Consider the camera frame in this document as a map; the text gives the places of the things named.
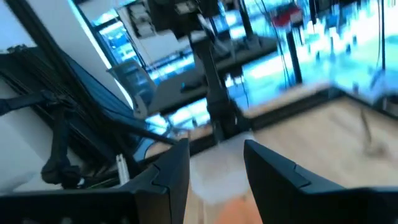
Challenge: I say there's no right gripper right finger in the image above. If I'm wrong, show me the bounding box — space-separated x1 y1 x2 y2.
244 139 398 224

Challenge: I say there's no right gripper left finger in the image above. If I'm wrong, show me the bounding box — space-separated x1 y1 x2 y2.
0 138 190 224

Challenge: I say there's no grey office chair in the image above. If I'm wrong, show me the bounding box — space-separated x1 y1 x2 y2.
107 60 157 119

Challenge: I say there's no clear plastic bin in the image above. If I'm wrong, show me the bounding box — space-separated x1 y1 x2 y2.
188 132 254 205

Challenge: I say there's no grey desk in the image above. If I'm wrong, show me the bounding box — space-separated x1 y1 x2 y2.
149 37 280 114

